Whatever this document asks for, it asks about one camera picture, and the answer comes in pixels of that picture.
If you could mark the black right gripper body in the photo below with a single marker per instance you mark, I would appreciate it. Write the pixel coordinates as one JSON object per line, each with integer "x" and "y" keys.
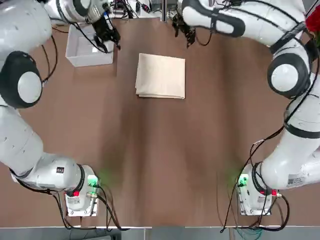
{"x": 181, "y": 25}

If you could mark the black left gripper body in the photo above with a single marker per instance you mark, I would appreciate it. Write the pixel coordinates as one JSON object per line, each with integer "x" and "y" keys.
{"x": 105, "y": 28}

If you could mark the cream-colored tablecloth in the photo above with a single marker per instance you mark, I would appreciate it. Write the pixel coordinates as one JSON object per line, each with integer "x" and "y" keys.
{"x": 162, "y": 77}

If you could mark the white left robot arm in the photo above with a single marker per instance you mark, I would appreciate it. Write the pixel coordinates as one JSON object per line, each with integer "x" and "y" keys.
{"x": 22, "y": 150}

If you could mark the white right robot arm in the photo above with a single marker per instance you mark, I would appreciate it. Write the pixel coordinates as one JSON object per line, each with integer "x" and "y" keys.
{"x": 287, "y": 162}

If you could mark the clear plastic box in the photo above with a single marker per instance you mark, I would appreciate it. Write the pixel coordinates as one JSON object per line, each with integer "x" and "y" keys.
{"x": 87, "y": 61}

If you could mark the red rose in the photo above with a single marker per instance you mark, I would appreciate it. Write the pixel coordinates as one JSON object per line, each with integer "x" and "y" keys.
{"x": 313, "y": 21}

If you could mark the aluminium camera post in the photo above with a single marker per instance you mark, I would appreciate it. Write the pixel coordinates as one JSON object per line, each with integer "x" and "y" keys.
{"x": 164, "y": 12}

